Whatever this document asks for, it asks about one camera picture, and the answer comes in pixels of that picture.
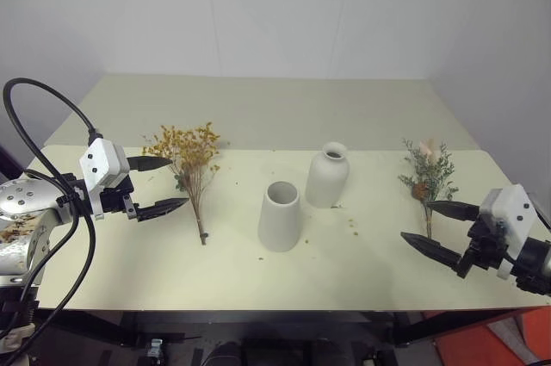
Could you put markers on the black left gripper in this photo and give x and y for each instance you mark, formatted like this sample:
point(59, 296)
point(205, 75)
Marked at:
point(115, 201)

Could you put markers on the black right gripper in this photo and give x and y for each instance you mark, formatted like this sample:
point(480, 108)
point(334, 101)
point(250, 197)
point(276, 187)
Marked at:
point(484, 245)

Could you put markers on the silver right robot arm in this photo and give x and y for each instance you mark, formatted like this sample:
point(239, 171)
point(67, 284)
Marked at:
point(536, 260)

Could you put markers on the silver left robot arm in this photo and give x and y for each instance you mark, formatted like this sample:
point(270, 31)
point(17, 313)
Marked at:
point(26, 200)

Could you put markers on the white bottle-shaped vase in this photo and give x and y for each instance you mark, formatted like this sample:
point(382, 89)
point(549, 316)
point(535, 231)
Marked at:
point(327, 181)

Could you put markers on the white conical vase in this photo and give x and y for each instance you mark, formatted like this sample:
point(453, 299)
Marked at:
point(277, 224)

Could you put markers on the yellow dried flower bunch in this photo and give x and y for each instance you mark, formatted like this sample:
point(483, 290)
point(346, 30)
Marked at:
point(189, 155)

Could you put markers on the green and pink flower bunch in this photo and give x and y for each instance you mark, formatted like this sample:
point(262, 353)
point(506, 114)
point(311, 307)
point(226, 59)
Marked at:
point(430, 172)

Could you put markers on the orange red box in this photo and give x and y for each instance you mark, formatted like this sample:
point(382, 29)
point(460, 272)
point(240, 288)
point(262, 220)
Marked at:
point(469, 340)

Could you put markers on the dark rounded shape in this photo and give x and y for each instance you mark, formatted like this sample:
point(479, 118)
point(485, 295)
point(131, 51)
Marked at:
point(226, 355)

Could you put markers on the beige cloth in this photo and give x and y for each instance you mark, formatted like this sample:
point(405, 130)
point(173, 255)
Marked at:
point(15, 338)

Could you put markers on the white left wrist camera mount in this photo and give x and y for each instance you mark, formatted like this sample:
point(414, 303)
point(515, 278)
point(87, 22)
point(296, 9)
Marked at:
point(101, 163)

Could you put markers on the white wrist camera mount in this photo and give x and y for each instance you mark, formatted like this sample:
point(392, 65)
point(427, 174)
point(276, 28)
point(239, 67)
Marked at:
point(512, 211)
point(101, 163)

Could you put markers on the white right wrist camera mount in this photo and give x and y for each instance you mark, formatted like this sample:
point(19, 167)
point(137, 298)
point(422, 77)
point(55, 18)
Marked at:
point(512, 211)

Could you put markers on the black table frame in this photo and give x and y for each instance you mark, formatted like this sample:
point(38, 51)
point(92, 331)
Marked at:
point(258, 318)

